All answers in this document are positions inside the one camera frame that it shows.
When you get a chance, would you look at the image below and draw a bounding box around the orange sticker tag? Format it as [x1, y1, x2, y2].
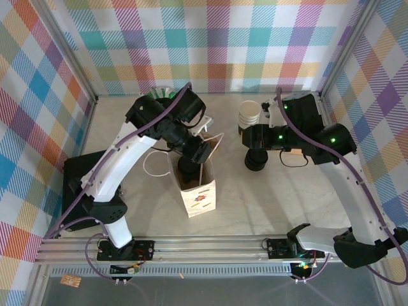
[59, 273, 82, 289]

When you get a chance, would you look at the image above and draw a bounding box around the aluminium frame post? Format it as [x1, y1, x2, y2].
[317, 0, 383, 100]
[30, 0, 99, 105]

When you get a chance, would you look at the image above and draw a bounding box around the white printed paper bag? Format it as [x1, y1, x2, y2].
[142, 133, 226, 219]

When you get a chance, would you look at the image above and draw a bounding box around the black case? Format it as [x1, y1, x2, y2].
[60, 151, 128, 230]

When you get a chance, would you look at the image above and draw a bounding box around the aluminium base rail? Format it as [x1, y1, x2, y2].
[33, 235, 388, 265]

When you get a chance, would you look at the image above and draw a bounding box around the small controller board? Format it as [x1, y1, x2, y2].
[109, 261, 141, 275]
[291, 260, 314, 278]

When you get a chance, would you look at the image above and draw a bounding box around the purple cable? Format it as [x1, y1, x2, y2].
[43, 82, 193, 283]
[275, 87, 408, 285]

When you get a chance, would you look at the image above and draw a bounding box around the stack of black cup lids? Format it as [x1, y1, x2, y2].
[244, 149, 269, 172]

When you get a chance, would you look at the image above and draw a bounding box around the grey slotted cable duct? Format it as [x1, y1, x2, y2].
[47, 265, 296, 279]

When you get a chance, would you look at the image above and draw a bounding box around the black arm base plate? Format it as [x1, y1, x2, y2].
[266, 238, 326, 259]
[96, 239, 156, 262]

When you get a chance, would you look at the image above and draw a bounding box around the stack of black paper cups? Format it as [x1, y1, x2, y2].
[238, 100, 262, 131]

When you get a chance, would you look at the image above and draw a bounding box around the black cup lid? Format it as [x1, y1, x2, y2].
[177, 158, 201, 180]

